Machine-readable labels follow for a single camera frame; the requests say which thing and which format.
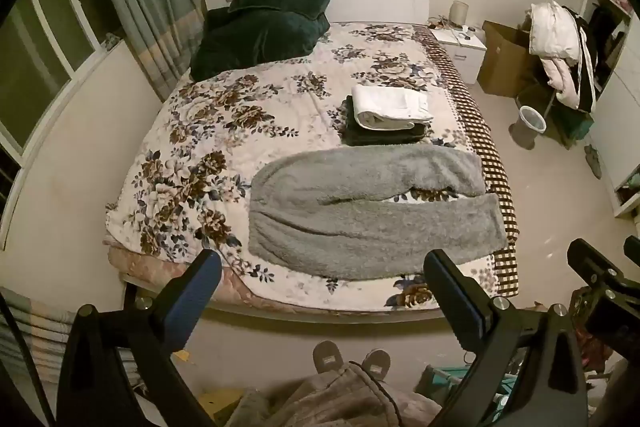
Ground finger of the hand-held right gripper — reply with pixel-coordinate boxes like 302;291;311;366
567;238;623;293
623;235;640;269

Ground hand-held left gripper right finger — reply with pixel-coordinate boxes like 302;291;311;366
423;249;588;427

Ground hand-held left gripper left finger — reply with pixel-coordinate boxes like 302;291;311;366
56;249;223;427

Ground grey fluffy pants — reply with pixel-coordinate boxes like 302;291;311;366
248;143;508;280

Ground white folded pants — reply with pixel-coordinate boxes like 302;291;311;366
351;84;434;131

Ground red patterned cloth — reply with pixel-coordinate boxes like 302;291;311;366
569;286;618;380

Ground teal object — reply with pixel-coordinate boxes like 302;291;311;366
414;363;523;410

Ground grey floor slipper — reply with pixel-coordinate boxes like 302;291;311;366
584;143;604;180

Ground person's grey slipper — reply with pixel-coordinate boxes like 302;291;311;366
312;340;344;374
360;349;392;379

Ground white wardrobe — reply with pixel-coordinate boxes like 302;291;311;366
582;0;640;220

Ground brown checked bed sheet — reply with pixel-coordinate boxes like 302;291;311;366
422;24;521;298

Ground grey trash bin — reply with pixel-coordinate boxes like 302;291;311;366
509;105;547;150

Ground person's grey robe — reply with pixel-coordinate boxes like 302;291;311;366
234;363;443;427

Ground striped radiator cover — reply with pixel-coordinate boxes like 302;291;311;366
0;286;138;390

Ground dark folded clothing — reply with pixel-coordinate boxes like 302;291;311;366
341;95;432;146

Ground black garment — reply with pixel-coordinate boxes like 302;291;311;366
561;6;599;114

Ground floral blanket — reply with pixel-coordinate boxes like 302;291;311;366
104;21;496;312

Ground cardboard box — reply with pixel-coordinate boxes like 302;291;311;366
476;20;540;99

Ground white nightstand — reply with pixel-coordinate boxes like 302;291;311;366
431;25;488;84

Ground dark green blanket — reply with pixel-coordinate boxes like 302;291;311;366
190;6;331;82

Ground beige table lamp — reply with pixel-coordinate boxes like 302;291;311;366
448;0;469;28

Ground window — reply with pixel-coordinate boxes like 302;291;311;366
0;0;110;170

